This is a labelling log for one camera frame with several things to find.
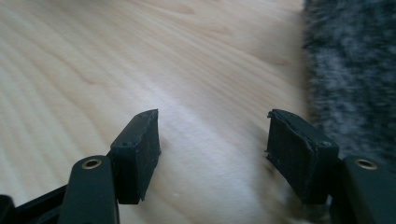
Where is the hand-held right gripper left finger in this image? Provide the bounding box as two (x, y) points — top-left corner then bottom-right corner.
(106, 108), (162, 205)

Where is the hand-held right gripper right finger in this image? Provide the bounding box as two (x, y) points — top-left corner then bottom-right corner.
(265, 108), (340, 205)

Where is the grey fuzzy scarf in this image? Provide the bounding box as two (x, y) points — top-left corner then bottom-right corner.
(303, 0), (396, 174)

